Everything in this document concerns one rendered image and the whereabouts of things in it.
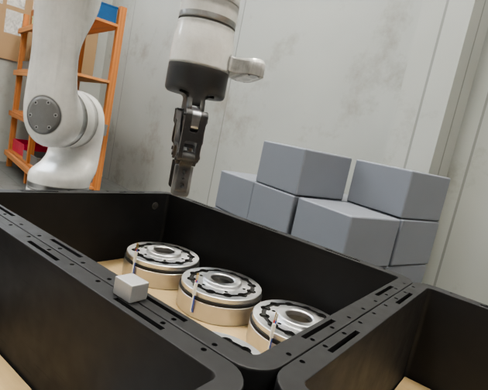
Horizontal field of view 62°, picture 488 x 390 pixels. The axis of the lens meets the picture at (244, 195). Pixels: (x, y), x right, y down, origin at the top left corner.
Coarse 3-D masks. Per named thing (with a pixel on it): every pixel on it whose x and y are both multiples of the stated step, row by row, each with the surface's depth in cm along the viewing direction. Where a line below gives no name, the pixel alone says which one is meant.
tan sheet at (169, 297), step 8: (104, 264) 57; (112, 264) 58; (120, 264) 58; (120, 272) 55; (160, 296) 50; (168, 296) 51; (176, 296) 51; (168, 304) 49; (176, 304) 49; (208, 328) 45; (216, 328) 45; (224, 328) 46; (232, 328) 46; (240, 328) 46; (240, 336) 45
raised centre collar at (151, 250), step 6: (150, 246) 57; (156, 246) 58; (162, 246) 58; (168, 246) 59; (150, 252) 55; (156, 252) 55; (174, 252) 57; (180, 252) 57; (162, 258) 55; (168, 258) 55; (174, 258) 55
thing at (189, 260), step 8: (128, 248) 56; (144, 248) 57; (184, 248) 61; (128, 256) 54; (144, 256) 54; (152, 256) 55; (184, 256) 57; (192, 256) 59; (144, 264) 52; (152, 264) 52; (160, 264) 52; (168, 264) 53; (176, 264) 54; (184, 264) 54; (192, 264) 55
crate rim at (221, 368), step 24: (0, 216) 37; (24, 240) 32; (48, 264) 29; (72, 264) 30; (96, 288) 26; (120, 312) 24; (144, 312) 24; (168, 336) 22; (192, 360) 21; (216, 360) 21; (216, 384) 19; (240, 384) 19
